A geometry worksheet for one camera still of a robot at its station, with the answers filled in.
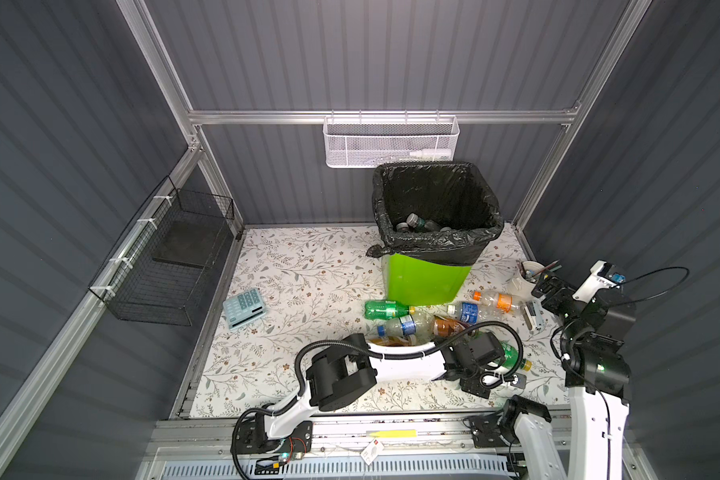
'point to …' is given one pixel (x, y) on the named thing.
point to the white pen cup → (529, 273)
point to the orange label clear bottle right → (497, 301)
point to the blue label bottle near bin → (473, 313)
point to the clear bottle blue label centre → (411, 325)
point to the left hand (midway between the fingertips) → (493, 368)
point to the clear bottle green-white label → (419, 223)
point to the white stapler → (534, 315)
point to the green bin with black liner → (434, 220)
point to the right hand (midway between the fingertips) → (569, 283)
